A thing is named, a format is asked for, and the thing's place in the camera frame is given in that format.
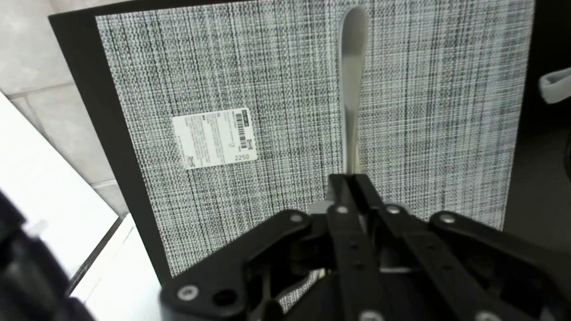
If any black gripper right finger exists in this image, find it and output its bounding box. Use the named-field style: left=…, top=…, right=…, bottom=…
left=350, top=171, right=391, bottom=214

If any grey woven placemat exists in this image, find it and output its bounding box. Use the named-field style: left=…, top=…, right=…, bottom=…
left=93, top=0, right=537, bottom=281

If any black wooden table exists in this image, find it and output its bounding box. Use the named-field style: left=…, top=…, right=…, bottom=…
left=47, top=0, right=571, bottom=288

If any white printed placemat label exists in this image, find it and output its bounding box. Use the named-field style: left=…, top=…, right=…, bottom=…
left=170, top=105, right=261, bottom=173

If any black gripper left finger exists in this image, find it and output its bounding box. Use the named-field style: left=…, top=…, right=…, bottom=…
left=325, top=171, right=359, bottom=217

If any white panel door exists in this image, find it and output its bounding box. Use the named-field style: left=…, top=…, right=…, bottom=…
left=0, top=89, right=170, bottom=321

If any silver spoon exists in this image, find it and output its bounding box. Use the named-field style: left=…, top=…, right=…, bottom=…
left=338, top=3, right=373, bottom=180

